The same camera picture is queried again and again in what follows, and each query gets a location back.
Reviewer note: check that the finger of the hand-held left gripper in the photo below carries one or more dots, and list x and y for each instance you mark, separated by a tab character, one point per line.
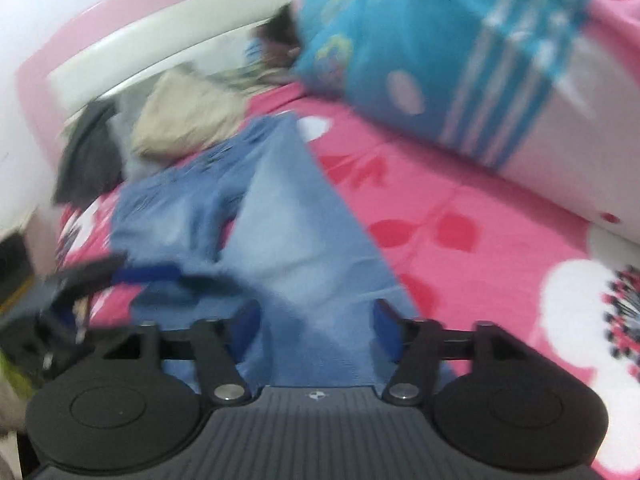
145	275

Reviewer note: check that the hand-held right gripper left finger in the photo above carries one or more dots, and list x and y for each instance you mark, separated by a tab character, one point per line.
249	330

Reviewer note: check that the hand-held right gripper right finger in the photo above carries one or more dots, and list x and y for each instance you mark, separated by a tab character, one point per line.
386	330

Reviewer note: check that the blue denim jeans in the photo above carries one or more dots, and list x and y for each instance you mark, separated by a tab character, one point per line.
300	240

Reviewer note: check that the dark grey cloth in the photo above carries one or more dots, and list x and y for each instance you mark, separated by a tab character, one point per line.
87	155

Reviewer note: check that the pink floral bed sheet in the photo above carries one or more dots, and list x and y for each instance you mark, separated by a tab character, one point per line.
500	260

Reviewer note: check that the beige cloth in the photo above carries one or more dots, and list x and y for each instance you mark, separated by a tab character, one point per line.
185	115

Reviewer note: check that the white and pink headboard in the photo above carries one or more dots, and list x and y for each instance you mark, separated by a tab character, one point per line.
150	30

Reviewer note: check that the rolled pink and blue quilt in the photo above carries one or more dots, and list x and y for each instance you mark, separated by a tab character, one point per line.
425	35

